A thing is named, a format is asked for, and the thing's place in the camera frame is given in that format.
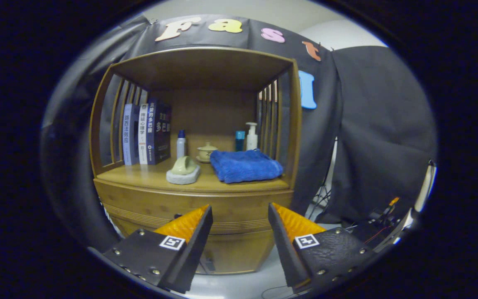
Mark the white pump bottle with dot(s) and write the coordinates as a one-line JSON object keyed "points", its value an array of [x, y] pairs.
{"points": [[252, 140]]}

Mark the folded blue towel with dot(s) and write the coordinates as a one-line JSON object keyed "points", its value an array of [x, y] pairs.
{"points": [[245, 166]]}

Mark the wooden cabinet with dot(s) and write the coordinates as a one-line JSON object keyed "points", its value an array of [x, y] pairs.
{"points": [[210, 108]]}

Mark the dark blue book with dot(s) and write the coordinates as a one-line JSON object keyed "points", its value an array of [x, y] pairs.
{"points": [[160, 133]]}

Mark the beige lidded tea cup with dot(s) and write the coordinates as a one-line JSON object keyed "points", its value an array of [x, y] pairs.
{"points": [[206, 153]]}

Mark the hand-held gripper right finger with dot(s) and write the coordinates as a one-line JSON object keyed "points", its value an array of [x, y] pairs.
{"points": [[286, 249]]}

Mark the white book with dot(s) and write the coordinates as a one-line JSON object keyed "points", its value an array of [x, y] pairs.
{"points": [[142, 137]]}

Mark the grey-blue book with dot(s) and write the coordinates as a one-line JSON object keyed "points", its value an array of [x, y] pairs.
{"points": [[128, 137]]}

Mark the wooden countertop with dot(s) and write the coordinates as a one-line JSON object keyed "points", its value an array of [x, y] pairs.
{"points": [[147, 176]]}

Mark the wooden cabinet door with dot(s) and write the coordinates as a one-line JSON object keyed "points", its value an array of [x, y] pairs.
{"points": [[243, 257]]}

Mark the teal bottle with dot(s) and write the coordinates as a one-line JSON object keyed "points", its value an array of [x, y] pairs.
{"points": [[240, 142]]}

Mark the white bottle with blue cap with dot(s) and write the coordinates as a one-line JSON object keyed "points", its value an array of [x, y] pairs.
{"points": [[181, 147]]}

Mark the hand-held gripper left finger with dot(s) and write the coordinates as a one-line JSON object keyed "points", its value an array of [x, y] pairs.
{"points": [[199, 245]]}

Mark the wooden drawer with black knob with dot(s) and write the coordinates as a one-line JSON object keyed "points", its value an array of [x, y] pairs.
{"points": [[239, 207]]}

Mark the orange and black tool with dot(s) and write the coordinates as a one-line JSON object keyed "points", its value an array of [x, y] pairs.
{"points": [[386, 211]]}

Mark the black tripod stand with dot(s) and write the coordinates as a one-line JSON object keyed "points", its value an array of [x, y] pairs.
{"points": [[324, 195]]}

